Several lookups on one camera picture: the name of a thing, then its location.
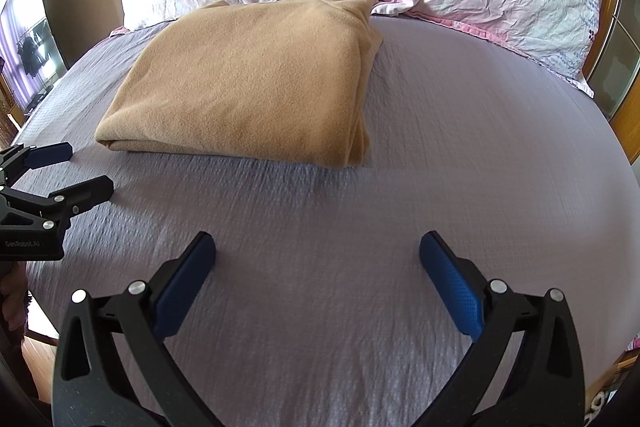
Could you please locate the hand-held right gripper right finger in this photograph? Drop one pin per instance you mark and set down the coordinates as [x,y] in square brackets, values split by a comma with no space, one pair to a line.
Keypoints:
[454,289]

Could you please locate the person's left hand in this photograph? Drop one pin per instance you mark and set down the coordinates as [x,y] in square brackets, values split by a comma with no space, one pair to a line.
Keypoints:
[12,294]

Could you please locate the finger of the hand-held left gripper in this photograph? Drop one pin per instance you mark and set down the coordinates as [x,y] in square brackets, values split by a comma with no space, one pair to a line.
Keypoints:
[82,193]
[47,154]

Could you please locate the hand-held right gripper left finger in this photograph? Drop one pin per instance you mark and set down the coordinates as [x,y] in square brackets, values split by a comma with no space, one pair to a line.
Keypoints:
[181,289]

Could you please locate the tan fleece garment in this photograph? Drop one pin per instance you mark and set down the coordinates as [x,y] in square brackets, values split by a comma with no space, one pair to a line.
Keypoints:
[250,77]

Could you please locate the dark hanging clothes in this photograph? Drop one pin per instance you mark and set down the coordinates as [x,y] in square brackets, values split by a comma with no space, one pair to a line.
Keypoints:
[31,52]

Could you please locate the purple window curtain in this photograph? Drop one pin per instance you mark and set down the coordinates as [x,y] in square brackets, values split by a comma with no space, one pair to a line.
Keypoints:
[15,72]

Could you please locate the bed with grey sheet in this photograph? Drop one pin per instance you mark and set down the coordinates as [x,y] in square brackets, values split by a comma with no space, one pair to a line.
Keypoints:
[320,207]

